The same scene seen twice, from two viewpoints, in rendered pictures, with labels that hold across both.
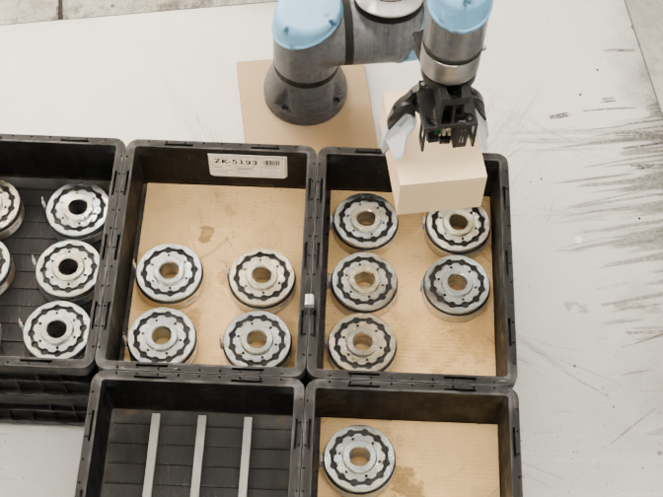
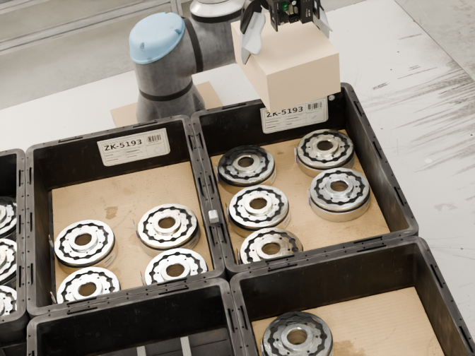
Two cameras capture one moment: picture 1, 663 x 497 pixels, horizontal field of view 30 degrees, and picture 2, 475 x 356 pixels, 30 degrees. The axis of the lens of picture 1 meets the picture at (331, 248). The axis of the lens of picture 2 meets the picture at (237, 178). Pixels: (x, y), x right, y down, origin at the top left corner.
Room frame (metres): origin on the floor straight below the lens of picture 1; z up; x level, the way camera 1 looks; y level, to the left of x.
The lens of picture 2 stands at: (-0.14, 0.07, 1.92)
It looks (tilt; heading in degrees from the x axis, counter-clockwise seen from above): 43 degrees down; 355
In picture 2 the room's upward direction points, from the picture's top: 9 degrees counter-clockwise
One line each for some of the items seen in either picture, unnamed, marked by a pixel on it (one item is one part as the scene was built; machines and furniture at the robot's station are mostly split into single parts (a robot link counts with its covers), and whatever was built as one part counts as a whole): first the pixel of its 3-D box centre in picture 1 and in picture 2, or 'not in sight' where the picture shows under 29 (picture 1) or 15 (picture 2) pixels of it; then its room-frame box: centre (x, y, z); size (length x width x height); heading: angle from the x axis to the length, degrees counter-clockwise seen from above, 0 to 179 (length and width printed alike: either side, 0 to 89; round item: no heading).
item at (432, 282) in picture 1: (457, 284); (339, 188); (0.93, -0.19, 0.86); 0.10 x 0.10 x 0.01
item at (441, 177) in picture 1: (431, 149); (285, 56); (1.02, -0.14, 1.09); 0.16 x 0.12 x 0.07; 9
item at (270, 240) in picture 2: (362, 342); (271, 248); (0.82, -0.05, 0.86); 0.05 x 0.05 x 0.01
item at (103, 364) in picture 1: (211, 254); (117, 209); (0.93, 0.18, 0.92); 0.40 x 0.30 x 0.02; 0
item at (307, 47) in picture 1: (311, 32); (162, 51); (1.39, 0.05, 0.89); 0.13 x 0.12 x 0.14; 98
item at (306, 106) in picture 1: (305, 75); (167, 97); (1.39, 0.06, 0.78); 0.15 x 0.15 x 0.10
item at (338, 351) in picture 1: (362, 343); (271, 251); (0.82, -0.05, 0.86); 0.10 x 0.10 x 0.01
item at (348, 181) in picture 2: (457, 282); (339, 186); (0.93, -0.19, 0.86); 0.05 x 0.05 x 0.01
